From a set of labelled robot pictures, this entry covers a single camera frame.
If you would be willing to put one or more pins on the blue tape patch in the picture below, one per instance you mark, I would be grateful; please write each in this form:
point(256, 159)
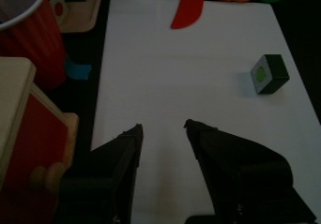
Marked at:
point(78, 71)

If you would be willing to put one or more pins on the red toy knife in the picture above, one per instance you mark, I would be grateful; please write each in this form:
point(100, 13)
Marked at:
point(189, 7)

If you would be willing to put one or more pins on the wooden tray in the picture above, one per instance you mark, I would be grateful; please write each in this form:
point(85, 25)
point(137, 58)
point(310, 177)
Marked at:
point(82, 10)

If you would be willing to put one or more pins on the white cutting board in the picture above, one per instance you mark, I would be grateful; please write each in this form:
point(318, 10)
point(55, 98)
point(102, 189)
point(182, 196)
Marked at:
point(196, 87)

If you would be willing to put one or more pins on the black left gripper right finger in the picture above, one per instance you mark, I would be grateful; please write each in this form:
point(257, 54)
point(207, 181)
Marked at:
point(243, 177)

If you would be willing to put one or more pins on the red centre toy sushi piece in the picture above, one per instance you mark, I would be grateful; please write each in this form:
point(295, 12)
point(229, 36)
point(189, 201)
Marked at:
point(58, 7)

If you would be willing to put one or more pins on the green centre toy sushi roll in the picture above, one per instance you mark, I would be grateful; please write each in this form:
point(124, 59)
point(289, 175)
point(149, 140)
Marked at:
point(271, 74)

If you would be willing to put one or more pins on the red wooden toy oven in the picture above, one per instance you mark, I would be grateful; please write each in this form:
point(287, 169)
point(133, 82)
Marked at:
point(30, 140)

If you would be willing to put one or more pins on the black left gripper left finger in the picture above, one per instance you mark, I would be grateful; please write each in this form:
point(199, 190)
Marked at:
point(116, 171)

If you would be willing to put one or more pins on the red pot with white rim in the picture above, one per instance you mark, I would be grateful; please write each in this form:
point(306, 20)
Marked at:
point(30, 31)

